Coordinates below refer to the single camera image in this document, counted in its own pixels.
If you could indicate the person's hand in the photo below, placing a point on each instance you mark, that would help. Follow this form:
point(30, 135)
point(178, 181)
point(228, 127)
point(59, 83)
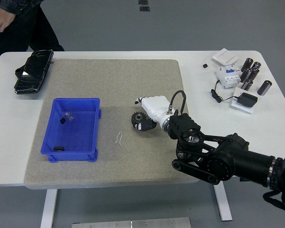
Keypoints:
point(0, 20)

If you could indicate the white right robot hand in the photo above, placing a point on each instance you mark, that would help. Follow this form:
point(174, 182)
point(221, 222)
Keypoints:
point(156, 107)

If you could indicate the large black gear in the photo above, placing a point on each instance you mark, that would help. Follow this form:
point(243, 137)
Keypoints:
point(137, 118)

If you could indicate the small black gear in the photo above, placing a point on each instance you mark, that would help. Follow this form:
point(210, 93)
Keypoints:
point(58, 149)

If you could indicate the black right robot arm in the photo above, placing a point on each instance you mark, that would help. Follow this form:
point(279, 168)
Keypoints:
point(228, 161)

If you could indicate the blue plastic box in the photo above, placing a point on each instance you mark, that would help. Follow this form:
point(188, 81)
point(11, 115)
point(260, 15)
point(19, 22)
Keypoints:
point(73, 135)

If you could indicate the person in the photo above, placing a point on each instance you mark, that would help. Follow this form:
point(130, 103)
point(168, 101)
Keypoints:
point(31, 33)

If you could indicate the white thread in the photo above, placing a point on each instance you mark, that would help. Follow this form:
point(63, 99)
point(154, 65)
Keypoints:
point(120, 137)

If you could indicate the grey-brown mat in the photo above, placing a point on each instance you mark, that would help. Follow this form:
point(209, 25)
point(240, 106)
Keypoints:
point(109, 76)

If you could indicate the black wrapped device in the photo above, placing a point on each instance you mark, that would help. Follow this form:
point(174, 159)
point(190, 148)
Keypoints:
point(33, 73)

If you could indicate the small black cube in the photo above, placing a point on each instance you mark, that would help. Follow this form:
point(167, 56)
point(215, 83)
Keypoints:
point(62, 120)
point(205, 65)

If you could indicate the white circuit breaker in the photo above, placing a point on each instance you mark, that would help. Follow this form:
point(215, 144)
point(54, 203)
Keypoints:
point(226, 77)

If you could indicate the white flat plate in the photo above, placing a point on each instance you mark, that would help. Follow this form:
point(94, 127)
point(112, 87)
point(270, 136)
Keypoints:
point(240, 108)

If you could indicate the clear plastic bag piece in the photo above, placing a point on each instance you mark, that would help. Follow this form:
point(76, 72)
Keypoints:
point(70, 116)

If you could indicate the black power adapter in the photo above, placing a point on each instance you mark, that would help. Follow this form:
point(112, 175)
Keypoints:
point(247, 100)

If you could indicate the dark brown capacitor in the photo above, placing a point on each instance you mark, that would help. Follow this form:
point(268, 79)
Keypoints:
point(257, 64)
point(247, 84)
point(264, 88)
point(245, 74)
point(248, 64)
point(254, 74)

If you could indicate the black floor socket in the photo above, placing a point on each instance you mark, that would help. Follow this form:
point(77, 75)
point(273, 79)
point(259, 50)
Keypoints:
point(143, 2)
point(144, 9)

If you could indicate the white table leg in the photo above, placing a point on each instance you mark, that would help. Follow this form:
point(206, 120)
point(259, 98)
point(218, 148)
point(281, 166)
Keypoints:
point(48, 209)
point(223, 204)

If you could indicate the silver metal plate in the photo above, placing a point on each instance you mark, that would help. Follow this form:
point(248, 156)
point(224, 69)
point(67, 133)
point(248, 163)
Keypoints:
point(130, 223)

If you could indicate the white switch plate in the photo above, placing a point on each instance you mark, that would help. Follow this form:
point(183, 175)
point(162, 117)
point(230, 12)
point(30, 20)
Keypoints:
point(225, 55)

